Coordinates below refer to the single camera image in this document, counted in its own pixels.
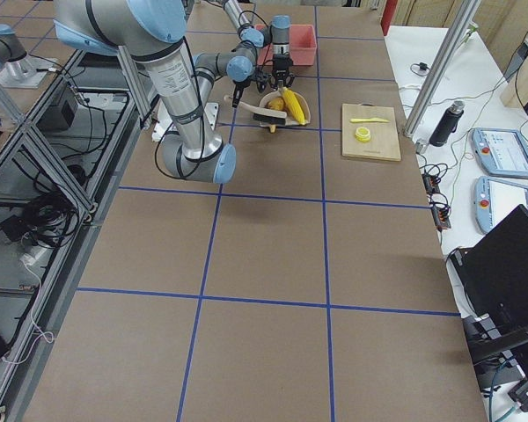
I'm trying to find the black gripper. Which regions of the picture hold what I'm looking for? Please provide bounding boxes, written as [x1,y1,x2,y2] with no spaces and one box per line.
[231,66,268,108]
[268,54,296,91]

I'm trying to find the black monitor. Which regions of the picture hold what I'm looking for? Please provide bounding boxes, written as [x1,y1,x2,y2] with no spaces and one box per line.
[451,205,528,379]

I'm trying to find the aluminium frame post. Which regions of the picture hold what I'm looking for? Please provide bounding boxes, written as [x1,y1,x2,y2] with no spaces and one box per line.
[403,0,481,139]

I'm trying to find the yellow plastic knife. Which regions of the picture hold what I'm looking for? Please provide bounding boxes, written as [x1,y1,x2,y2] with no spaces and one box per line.
[349,117,390,124]

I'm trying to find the upper blue teach pendant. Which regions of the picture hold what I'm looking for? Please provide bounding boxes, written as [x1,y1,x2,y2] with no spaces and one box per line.
[470,127,528,179]

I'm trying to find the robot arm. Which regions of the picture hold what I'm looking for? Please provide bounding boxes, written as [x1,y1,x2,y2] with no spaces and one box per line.
[220,1,296,92]
[54,0,270,184]

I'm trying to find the yellow lemon slices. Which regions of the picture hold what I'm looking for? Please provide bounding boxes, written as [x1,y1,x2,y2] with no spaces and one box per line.
[354,127,371,143]

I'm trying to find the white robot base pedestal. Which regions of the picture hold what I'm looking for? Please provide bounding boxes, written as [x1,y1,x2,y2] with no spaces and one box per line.
[150,101,219,145]

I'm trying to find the wooden cutting board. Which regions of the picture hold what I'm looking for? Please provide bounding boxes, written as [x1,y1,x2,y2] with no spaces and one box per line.
[341,104,401,162]

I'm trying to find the beige plastic dustpan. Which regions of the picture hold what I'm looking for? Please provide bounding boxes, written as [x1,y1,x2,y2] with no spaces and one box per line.
[259,91,312,127]

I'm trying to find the pink plastic bin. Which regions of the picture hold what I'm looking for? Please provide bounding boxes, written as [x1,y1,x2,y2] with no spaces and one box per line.
[257,24,317,67]

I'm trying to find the black water bottle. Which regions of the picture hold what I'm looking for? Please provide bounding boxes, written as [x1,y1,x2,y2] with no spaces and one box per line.
[429,100,465,147]

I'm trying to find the blue teach pendant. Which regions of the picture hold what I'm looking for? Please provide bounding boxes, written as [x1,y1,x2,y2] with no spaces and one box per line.
[473,176,528,234]
[470,127,528,179]

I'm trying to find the beige black-bristle brush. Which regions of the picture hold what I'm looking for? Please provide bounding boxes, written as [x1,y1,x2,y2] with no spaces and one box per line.
[224,95,286,126]

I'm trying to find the brown toy potato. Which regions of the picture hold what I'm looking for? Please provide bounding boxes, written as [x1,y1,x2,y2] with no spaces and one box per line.
[266,97,285,111]

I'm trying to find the yellow toy corn cob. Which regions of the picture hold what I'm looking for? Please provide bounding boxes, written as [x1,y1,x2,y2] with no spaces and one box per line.
[280,87,306,125]

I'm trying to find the lower blue teach pendant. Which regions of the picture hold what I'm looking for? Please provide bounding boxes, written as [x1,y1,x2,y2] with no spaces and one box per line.
[473,176,528,234]

